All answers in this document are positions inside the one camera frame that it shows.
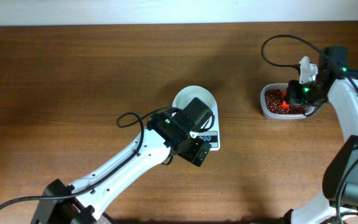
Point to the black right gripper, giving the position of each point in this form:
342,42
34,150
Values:
291,96

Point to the white kitchen scale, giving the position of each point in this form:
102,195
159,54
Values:
211,136

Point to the white bowl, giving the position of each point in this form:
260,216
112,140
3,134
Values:
186,95

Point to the red plastic measuring scoop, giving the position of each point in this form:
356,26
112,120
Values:
285,101

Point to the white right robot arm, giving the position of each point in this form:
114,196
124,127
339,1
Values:
331,81

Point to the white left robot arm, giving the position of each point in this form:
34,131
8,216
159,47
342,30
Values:
171,132

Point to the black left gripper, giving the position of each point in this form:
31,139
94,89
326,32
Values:
190,154

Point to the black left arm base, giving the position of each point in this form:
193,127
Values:
62,211

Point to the red beans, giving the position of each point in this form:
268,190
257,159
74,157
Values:
273,101

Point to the clear plastic bean container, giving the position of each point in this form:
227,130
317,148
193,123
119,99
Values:
269,115

